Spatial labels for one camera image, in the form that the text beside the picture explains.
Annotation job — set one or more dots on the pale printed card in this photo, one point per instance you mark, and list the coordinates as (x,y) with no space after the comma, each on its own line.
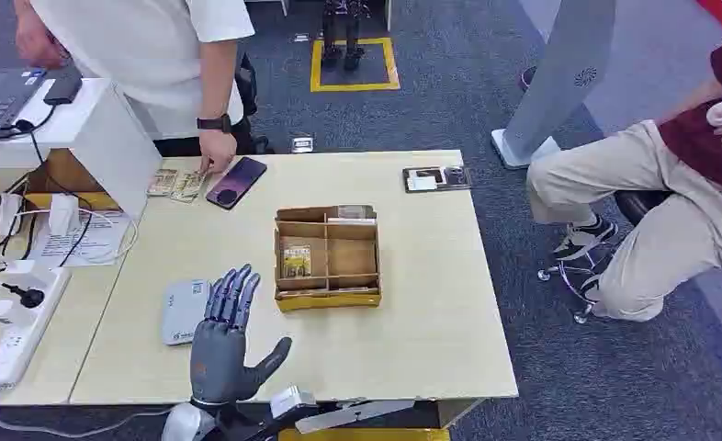
(161,182)

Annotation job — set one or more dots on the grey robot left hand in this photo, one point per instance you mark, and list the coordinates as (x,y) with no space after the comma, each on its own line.
(218,359)

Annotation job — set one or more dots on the black tray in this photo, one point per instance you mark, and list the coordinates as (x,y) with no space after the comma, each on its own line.
(452,178)

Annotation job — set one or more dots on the yellow printed card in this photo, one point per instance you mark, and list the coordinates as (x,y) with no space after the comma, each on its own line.
(296,262)

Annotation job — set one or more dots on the wooden box with compartments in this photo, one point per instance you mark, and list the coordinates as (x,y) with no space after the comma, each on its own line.
(352,258)

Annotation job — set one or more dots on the printed card in stack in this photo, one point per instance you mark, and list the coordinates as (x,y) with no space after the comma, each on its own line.
(354,212)

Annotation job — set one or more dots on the green and gold printed card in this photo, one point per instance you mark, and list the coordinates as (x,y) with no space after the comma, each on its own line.
(187,187)

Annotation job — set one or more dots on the grey flat device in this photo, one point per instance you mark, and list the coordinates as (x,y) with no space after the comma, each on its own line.
(183,313)

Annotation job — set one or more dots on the dark smartphone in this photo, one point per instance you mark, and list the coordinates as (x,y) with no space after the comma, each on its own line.
(236,182)

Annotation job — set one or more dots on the grey pillar with white base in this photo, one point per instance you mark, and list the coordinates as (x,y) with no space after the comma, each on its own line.
(568,67)

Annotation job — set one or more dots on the seated person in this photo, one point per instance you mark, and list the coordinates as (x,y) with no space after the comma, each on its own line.
(659,243)

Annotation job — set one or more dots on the yellow box under desk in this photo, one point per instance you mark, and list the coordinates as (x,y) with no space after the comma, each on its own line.
(367,435)

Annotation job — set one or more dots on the black office chair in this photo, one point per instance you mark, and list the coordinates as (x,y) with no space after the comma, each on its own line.
(248,85)

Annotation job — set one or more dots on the white card on tray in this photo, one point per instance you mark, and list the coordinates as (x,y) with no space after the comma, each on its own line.
(422,183)

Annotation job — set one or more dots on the grey bar under desk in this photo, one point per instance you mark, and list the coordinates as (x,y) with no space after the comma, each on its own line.
(355,415)

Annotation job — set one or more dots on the white power strip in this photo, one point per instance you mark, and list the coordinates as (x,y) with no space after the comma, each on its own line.
(20,341)

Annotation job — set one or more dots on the metal floor outlet plate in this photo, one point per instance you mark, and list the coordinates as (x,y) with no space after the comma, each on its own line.
(302,144)

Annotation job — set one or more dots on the standing person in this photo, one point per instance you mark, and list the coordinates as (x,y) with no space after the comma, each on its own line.
(148,55)

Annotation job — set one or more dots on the yellow floor tape square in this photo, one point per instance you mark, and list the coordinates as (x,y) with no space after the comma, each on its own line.
(355,87)

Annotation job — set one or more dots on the black wristwatch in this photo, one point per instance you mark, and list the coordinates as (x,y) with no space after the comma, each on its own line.
(215,123)

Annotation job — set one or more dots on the black robot legs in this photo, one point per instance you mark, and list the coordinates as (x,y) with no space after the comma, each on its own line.
(343,36)

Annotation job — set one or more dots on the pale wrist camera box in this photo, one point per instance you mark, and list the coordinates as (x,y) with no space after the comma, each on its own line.
(289,399)

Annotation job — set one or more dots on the standing person's left hand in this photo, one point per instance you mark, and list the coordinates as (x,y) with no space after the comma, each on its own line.
(216,152)

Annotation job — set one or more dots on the printed paper sheet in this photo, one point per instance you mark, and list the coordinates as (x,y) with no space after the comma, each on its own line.
(99,243)

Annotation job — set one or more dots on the black adapter box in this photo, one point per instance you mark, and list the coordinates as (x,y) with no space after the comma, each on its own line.
(63,90)

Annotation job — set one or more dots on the white card stack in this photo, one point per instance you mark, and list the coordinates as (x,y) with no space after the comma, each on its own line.
(352,221)

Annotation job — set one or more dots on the black stool with chrome base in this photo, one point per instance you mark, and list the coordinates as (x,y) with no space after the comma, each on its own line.
(641,204)

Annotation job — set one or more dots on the open cardboard box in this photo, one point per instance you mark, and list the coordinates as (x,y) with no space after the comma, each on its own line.
(63,176)

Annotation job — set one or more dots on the standing person's right hand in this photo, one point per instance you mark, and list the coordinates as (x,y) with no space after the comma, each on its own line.
(38,42)

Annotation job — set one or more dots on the black plug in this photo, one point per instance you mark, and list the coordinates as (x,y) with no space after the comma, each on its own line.
(30,297)

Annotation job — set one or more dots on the white desk riser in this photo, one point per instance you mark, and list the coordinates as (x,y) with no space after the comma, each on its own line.
(111,152)

